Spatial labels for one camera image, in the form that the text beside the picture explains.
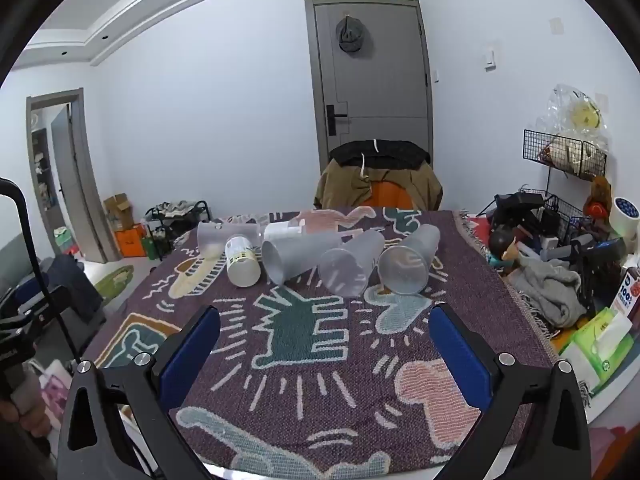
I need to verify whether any black garment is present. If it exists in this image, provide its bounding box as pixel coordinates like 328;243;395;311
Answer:
329;140;432;168

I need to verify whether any brown jacket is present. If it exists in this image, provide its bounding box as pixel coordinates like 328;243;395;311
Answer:
313;156;444;211

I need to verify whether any large frosted plastic cup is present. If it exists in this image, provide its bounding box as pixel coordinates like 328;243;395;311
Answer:
261;232;345;287

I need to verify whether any black box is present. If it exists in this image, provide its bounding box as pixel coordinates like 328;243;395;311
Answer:
494;192;546;222

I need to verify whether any clear plastic bag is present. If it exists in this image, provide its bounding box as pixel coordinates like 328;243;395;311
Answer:
536;84;611;147

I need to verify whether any black shoe rack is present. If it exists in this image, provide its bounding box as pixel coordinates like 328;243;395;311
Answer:
145;199;211;261

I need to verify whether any black wire basket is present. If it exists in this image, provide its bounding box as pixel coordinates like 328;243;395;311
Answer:
522;128;609;179

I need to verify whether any grey interior door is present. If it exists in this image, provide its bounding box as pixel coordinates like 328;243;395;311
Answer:
25;88;109;264

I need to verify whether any green tissue pack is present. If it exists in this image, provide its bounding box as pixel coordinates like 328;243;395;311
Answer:
559;306;635;397

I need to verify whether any clear plastic cup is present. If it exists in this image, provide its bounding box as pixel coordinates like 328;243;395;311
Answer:
197;222;262;257

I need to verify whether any green floor mat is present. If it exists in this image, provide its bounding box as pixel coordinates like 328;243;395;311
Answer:
93;264;135;301

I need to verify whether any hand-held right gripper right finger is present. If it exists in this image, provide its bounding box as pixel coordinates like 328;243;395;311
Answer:
427;302;593;480

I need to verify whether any black door handle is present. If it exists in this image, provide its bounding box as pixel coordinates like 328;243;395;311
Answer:
325;104;350;136

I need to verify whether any dark cloth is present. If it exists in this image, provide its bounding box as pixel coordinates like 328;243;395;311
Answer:
34;254;105;324

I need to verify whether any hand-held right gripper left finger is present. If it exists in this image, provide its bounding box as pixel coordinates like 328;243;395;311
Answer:
56;305;222;480

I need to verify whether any cardboard box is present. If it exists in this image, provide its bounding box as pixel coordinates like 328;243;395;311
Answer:
103;193;134;231

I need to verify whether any printed blanket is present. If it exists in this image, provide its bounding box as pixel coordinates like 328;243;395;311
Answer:
82;205;561;476

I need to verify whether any grey hat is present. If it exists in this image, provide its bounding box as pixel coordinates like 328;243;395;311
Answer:
335;15;365;54

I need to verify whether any blue and white carton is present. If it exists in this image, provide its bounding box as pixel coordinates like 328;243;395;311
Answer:
610;265;640;322

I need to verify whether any small figurine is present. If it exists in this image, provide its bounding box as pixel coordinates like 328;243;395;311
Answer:
487;231;522;274

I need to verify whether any white banded plastic cup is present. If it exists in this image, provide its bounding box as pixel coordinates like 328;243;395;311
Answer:
263;220;304;242

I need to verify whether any labelled plastic cup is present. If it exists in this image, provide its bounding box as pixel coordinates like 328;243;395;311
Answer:
224;235;262;288

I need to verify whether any brown stuffed toy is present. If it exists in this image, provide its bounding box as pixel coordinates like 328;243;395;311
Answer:
584;175;614;217

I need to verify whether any orange chair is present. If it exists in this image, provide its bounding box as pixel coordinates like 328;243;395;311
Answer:
370;180;415;210

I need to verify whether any person's left hand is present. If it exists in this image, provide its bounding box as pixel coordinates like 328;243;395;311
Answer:
0;370;53;441

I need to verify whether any orange box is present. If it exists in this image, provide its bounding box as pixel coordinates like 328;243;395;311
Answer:
113;225;149;260

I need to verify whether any grey cloth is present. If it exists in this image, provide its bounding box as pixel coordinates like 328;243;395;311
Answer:
506;259;589;329

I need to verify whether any white tape roll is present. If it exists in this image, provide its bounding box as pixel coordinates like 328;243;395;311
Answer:
608;196;640;239

